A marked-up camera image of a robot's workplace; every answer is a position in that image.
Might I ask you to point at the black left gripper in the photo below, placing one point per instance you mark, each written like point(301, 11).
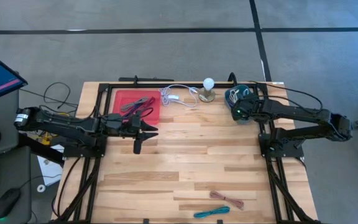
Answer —
point(132, 129)

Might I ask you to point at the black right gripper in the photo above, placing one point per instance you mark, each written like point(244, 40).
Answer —
point(244, 107)

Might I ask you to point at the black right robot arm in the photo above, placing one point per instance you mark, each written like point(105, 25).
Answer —
point(297, 113)

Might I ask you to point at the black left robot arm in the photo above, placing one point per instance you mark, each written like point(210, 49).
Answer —
point(67, 126)

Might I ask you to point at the teal plastic bin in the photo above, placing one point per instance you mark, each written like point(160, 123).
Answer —
point(227, 92)

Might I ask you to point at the brass lamp with white bulb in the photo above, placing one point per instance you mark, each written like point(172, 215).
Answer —
point(208, 84)

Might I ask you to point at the red plastic bin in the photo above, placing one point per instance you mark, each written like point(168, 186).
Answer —
point(120, 99)

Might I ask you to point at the white paper sheet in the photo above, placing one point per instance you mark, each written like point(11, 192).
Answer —
point(50, 171)

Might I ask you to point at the grey side desk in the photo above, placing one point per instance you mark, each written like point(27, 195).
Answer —
point(8, 168)

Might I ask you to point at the black computer mouse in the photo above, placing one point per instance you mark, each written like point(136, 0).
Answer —
point(6, 202)

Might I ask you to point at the black aluminium table frame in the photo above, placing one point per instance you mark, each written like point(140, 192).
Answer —
point(182, 85)

